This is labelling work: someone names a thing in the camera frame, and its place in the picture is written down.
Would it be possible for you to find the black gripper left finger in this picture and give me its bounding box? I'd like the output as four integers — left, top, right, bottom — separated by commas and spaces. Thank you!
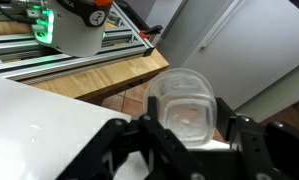
55, 96, 203, 180

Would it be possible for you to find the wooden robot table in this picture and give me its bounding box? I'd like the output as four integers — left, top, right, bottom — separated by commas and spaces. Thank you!
0, 19, 170, 101

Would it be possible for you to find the clear plastic container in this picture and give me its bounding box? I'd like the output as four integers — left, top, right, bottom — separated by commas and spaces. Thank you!
143, 68, 218, 148

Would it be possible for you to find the red black clamp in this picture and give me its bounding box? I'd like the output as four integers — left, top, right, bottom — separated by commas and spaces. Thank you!
138, 24, 164, 38

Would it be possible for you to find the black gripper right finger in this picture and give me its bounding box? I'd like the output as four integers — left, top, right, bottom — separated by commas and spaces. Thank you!
215, 97, 299, 180

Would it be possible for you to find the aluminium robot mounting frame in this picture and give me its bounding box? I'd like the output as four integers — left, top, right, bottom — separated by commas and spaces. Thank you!
0, 0, 163, 83

